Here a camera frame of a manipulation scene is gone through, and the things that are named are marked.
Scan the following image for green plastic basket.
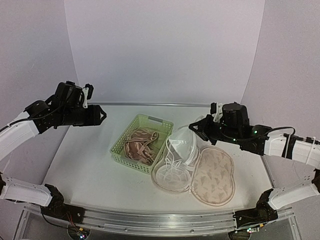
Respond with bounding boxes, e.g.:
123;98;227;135
110;114;174;175

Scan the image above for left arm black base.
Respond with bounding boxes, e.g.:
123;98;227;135
40;183;85;224

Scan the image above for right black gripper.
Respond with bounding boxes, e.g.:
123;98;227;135
189;115;242;146

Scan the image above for aluminium front rail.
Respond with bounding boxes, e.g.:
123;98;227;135
18;188;301;240

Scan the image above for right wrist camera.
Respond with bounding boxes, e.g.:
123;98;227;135
210;102;224;123

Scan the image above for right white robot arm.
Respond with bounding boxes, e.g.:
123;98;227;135
188;102;320;222

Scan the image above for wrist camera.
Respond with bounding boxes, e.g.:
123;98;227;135
82;83;94;109
210;102;224;123

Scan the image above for pink bra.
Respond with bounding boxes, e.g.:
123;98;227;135
124;128;159;166

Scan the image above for white bra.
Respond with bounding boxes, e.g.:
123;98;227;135
165;125;199;168

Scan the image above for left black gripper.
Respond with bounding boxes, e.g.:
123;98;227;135
58;104;107;127

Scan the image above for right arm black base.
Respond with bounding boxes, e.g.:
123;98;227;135
232;188;278;229

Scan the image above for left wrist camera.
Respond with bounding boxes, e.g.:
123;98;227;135
82;83;94;109

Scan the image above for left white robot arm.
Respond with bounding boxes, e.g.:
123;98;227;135
0;81;107;219

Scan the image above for floral mesh laundry bag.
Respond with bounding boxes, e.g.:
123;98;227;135
151;146;236;207

